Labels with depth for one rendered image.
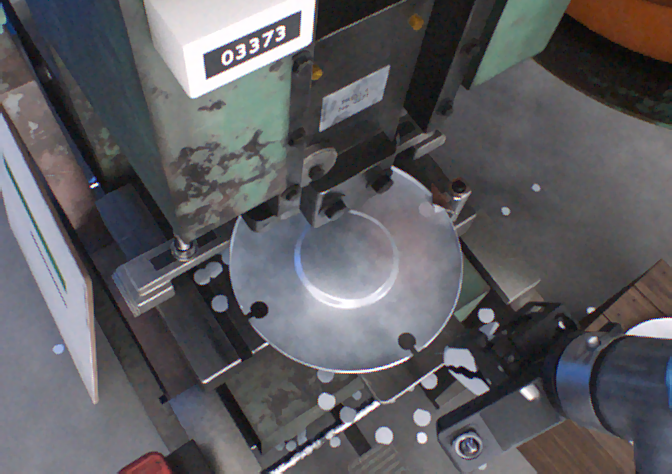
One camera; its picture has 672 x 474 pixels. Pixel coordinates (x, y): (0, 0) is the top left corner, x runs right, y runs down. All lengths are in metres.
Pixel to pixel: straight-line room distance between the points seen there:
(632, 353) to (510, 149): 1.48
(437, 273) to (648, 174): 1.28
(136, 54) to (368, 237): 0.55
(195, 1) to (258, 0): 0.03
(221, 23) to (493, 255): 0.80
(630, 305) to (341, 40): 1.03
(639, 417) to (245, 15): 0.35
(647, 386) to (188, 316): 0.59
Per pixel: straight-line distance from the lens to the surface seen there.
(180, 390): 0.98
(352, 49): 0.57
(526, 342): 0.63
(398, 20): 0.58
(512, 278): 1.06
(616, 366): 0.52
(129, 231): 0.97
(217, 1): 0.33
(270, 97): 0.46
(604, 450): 1.37
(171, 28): 0.32
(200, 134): 0.45
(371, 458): 1.44
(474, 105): 2.01
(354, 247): 0.86
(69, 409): 1.66
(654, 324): 1.47
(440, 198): 0.91
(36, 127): 0.99
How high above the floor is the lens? 1.57
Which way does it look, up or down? 64 degrees down
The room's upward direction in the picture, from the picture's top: 12 degrees clockwise
